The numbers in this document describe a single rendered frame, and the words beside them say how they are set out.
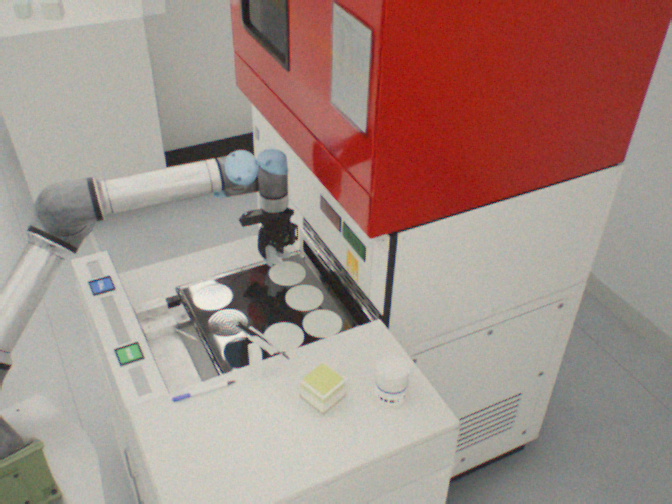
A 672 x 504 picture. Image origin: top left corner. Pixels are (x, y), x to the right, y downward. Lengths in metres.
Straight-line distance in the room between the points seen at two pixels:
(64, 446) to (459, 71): 1.18
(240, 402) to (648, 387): 1.96
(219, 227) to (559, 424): 1.83
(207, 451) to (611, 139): 1.19
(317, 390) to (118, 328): 0.54
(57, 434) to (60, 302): 1.63
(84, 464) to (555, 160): 1.28
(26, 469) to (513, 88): 1.25
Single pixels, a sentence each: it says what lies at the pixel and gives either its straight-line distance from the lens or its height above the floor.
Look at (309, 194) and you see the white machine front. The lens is 2.02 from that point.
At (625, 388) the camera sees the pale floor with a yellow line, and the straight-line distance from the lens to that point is 3.17.
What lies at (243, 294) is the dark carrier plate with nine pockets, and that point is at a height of 0.90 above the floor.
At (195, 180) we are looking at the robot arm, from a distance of 1.67.
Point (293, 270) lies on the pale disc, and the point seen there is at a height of 0.90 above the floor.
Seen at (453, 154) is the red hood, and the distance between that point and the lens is 1.62.
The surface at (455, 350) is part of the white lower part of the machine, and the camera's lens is 2.09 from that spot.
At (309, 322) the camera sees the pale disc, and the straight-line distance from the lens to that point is 1.89.
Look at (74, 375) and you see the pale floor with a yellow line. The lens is 3.11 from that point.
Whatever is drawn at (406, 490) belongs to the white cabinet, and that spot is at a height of 0.80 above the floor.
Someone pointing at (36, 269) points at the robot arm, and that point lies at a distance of 1.78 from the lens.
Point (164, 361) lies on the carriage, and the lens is 1.86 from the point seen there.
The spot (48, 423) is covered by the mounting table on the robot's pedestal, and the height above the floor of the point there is 0.82.
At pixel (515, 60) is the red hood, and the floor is 1.58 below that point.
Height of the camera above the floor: 2.23
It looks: 39 degrees down
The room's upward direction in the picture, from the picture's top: 2 degrees clockwise
